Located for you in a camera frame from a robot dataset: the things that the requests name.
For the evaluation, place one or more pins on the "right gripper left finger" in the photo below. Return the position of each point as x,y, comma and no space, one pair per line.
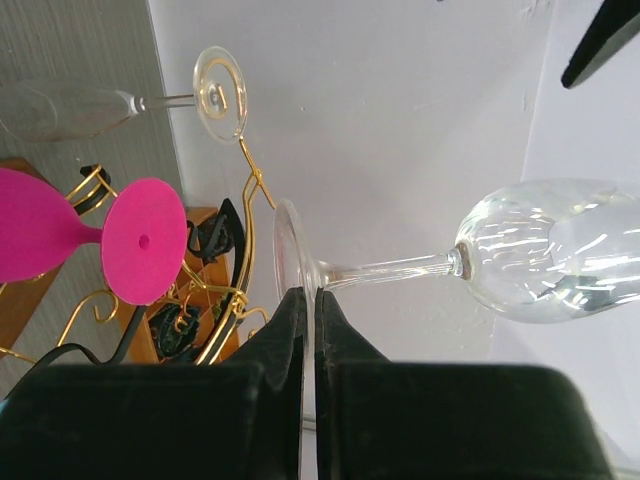
239,419

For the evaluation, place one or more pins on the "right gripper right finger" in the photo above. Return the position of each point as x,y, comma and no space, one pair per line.
381,419

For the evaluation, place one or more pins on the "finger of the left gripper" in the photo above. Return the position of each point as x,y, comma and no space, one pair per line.
615,24

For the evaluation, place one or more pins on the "wooden compartment tray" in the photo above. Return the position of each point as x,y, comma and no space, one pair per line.
19,301

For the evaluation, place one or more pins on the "gold wire wine glass rack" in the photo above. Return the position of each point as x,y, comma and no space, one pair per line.
191,280

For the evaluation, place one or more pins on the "clear wine glass back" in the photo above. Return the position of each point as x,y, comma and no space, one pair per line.
539,252

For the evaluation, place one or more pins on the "clear wine glass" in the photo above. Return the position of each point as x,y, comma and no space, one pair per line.
54,110
539,252

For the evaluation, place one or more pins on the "pink wine glass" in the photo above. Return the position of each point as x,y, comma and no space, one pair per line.
142,241

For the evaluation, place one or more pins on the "clear wine glass front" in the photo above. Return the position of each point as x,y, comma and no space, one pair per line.
54,110

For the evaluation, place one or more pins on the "dark patterned rolled tie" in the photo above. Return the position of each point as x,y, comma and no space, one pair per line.
174,332

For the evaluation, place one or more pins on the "black rolled tie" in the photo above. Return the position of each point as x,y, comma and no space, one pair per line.
213,237

